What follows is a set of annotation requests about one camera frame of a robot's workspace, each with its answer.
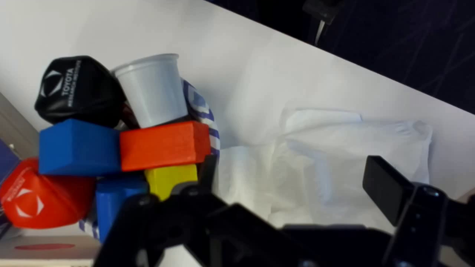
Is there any office chair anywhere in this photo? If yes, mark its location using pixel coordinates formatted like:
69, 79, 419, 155
301, 0, 345, 46

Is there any blue wooden cylinder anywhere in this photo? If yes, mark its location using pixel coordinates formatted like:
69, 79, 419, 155
95, 178, 149, 243

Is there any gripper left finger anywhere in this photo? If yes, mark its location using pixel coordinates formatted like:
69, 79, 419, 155
93, 154, 282, 267

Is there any black squishy ball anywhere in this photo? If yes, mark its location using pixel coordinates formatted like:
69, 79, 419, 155
34, 56, 126, 128

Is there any red squishy ball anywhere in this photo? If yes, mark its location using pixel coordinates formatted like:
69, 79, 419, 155
0, 158, 96, 229

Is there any white cloth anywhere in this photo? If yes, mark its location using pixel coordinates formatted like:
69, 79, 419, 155
213, 108, 434, 233

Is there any blue wooden block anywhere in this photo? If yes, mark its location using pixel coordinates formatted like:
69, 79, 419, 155
39, 119, 121, 176

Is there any orange wooden block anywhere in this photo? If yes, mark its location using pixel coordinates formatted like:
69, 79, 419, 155
119, 121, 211, 172

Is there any blue and white patterned bowl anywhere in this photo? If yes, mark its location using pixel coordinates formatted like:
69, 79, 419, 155
78, 77, 221, 241

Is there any yellow wooden block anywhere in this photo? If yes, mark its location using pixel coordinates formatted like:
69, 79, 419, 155
144, 164, 199, 201

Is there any white plastic cup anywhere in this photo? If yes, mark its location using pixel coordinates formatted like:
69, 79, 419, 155
111, 53, 189, 129

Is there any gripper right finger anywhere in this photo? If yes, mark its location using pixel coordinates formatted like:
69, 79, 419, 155
362, 155, 475, 267

